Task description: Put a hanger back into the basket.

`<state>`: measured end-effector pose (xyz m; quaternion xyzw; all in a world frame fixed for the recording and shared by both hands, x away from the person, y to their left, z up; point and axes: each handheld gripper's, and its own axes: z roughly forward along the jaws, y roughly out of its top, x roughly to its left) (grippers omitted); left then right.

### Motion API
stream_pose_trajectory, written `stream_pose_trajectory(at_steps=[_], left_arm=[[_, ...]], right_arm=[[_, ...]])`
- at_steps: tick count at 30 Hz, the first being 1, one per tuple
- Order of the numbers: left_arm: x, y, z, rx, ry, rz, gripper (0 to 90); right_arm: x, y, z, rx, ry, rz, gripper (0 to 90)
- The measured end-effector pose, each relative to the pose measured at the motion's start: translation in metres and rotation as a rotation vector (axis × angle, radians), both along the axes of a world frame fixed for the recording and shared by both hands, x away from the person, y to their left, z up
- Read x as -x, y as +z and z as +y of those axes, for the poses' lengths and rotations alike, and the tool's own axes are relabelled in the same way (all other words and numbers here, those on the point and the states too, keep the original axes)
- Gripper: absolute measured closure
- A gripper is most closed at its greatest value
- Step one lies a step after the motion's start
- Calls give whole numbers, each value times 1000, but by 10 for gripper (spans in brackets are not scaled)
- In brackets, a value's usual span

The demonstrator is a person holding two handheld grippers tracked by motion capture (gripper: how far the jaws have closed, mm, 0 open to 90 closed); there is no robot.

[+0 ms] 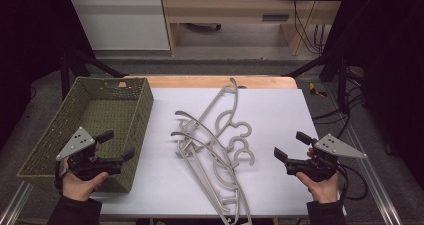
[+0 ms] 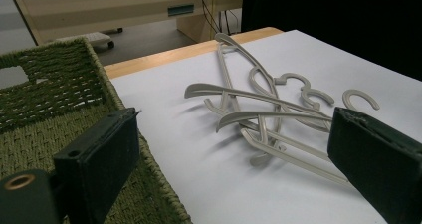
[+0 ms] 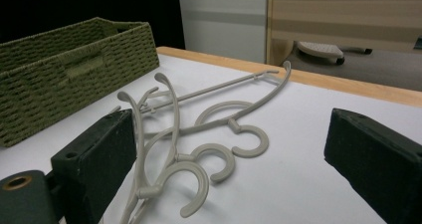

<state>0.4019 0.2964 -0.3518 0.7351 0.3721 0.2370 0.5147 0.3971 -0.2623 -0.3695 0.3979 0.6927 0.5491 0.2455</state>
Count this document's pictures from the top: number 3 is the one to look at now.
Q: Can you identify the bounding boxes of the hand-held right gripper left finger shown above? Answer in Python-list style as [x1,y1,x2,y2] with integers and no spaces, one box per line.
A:
[51,109,137,224]

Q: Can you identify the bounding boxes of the black curtain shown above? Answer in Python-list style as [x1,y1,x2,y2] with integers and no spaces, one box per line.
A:
[0,0,186,51]

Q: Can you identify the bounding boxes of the grey plastic hanger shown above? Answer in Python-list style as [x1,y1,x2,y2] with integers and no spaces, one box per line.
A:
[133,72,237,185]
[136,60,293,159]
[116,91,211,224]

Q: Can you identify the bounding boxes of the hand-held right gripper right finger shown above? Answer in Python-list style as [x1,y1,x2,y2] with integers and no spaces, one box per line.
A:
[323,108,422,224]

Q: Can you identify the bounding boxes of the white cabinet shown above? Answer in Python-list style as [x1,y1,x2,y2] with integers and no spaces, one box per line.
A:
[178,0,269,65]

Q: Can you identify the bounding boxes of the light wooden desk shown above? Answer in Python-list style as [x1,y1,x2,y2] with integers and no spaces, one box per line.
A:
[266,0,422,67]

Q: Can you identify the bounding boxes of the grey chair base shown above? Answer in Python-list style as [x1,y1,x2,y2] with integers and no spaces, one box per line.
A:
[296,40,373,66]

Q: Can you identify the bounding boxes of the green woven basket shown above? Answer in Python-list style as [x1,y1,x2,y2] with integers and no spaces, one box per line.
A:
[0,16,160,148]

